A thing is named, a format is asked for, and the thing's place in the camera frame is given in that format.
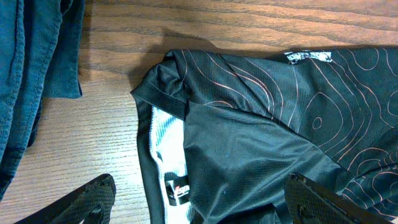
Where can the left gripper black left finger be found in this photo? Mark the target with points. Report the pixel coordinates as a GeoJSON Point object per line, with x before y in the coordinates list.
{"type": "Point", "coordinates": [90, 203]}

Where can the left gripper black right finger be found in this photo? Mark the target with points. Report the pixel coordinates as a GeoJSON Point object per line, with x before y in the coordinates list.
{"type": "Point", "coordinates": [310, 202]}

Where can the black jersey with orange lines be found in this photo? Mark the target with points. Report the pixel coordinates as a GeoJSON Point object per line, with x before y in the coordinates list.
{"type": "Point", "coordinates": [219, 135]}

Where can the folded navy blue trousers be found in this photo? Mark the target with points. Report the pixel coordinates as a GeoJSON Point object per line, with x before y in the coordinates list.
{"type": "Point", "coordinates": [40, 41]}

